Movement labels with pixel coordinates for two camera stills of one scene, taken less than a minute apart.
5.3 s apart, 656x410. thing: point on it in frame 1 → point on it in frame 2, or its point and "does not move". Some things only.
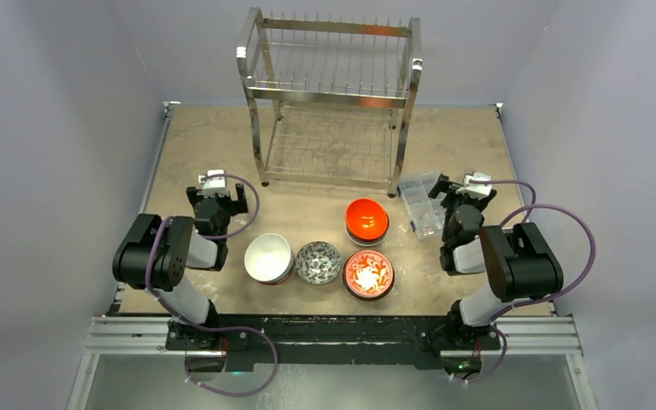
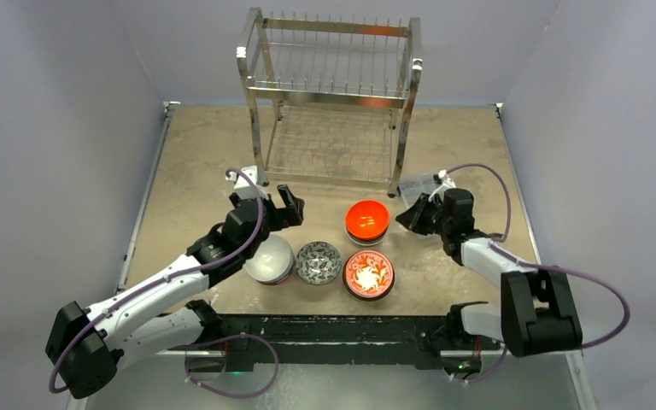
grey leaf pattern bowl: (319, 263) does not move
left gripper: (226, 200) → (293, 210)
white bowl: (269, 259) does not move
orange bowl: (366, 219) does not move
